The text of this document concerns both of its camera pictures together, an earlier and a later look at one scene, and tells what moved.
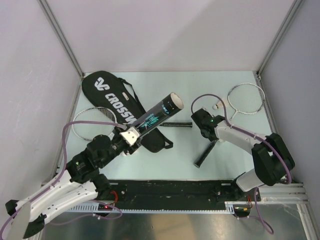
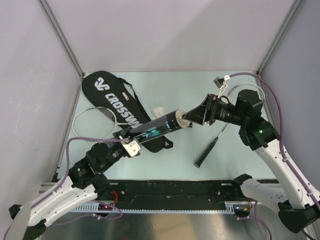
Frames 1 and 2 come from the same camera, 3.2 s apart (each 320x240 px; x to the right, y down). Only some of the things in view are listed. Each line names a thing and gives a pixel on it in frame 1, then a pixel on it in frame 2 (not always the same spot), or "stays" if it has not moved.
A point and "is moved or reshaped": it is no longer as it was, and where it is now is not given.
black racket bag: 118,99 stays
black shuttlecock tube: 171,104 to 162,124
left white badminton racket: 104,114 stays
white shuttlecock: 219,104 is moved or reshaped
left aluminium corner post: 56,26 stays
